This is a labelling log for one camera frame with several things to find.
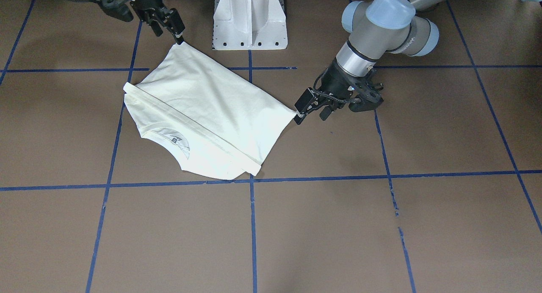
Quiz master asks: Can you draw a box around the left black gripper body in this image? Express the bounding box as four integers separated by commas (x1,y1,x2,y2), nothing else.
317,59,373,121

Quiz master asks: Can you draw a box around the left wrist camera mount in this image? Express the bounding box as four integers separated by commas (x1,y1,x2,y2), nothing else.
348,81,384,112

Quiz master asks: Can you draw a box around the cream long-sleeve cat shirt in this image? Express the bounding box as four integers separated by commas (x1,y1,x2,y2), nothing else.
123,42,296,180

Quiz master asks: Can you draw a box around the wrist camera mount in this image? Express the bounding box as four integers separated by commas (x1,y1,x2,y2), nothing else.
98,0,133,22
348,81,384,112

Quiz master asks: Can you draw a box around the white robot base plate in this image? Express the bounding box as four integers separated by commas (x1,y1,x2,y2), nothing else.
212,0,288,51

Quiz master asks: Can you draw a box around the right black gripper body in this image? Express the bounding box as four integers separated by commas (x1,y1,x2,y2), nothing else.
130,0,172,37

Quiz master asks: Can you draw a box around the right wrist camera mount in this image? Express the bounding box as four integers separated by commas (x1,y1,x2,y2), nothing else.
98,0,133,22

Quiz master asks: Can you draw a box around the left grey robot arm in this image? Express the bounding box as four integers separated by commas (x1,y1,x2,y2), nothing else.
294,0,540,124

